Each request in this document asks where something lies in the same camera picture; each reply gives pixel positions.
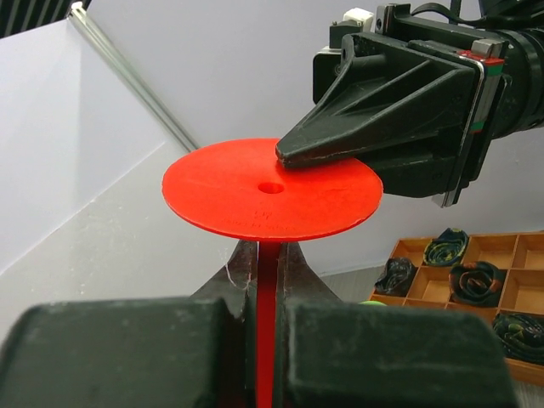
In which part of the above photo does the orange wooden compartment tray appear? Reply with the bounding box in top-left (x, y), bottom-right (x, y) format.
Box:
top-left (371, 229), bottom-right (543, 386)

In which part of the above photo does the rolled dark sock middle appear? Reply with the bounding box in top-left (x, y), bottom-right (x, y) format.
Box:
top-left (449, 261), bottom-right (507, 308)

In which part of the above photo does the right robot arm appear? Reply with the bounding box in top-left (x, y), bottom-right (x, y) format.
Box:
top-left (275, 1), bottom-right (543, 207)

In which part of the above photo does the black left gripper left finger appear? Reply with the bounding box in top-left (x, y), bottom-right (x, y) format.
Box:
top-left (1, 241), bottom-right (257, 407)

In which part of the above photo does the rolled dark sock bottom left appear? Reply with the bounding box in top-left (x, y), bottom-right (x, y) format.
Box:
top-left (492, 313), bottom-right (543, 366)

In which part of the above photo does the red plastic wine glass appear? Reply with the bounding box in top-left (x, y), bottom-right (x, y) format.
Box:
top-left (161, 139), bottom-right (383, 407)

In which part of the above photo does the green plastic wine glass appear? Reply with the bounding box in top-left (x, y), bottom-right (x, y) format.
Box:
top-left (359, 300), bottom-right (388, 307)

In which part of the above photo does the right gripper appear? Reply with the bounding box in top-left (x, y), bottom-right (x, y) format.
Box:
top-left (276, 3), bottom-right (510, 205)

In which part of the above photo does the rolled dark sock top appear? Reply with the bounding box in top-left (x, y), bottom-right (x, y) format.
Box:
top-left (423, 228), bottom-right (469, 267)

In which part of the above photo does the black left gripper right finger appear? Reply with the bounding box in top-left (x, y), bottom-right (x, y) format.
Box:
top-left (274, 243), bottom-right (518, 407)

